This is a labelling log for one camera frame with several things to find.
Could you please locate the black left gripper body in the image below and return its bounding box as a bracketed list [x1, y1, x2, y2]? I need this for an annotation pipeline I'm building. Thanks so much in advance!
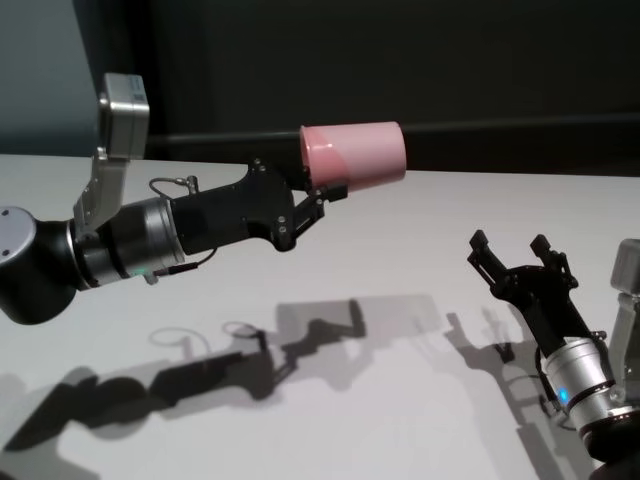
[169, 158, 301, 256]

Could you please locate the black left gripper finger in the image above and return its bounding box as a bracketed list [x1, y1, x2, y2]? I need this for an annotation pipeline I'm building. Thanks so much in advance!
[293, 166, 317, 194]
[292, 183, 350, 240]

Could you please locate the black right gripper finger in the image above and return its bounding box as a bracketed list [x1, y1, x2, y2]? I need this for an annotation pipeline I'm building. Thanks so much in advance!
[529, 234, 581, 291]
[467, 229, 509, 296]

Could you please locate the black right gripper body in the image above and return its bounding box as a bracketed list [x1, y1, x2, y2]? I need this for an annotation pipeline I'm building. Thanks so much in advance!
[492, 264, 609, 357]

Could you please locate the pink plastic cup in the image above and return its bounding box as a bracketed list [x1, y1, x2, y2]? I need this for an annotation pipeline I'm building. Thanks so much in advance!
[298, 120, 409, 194]

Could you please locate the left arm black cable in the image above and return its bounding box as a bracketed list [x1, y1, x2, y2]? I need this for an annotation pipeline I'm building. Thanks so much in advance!
[143, 173, 220, 285]

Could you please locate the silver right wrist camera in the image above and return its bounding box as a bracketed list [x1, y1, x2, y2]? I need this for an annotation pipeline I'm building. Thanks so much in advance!
[607, 238, 640, 401]

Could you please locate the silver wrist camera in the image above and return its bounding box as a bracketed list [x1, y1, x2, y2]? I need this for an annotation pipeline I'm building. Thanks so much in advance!
[72, 72, 151, 236]
[607, 238, 640, 401]

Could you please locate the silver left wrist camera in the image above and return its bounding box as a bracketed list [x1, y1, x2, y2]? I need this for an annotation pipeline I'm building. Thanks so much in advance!
[72, 72, 151, 236]

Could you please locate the dark vertical frame post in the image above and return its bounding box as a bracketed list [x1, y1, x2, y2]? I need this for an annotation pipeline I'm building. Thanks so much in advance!
[73, 0, 169, 161]

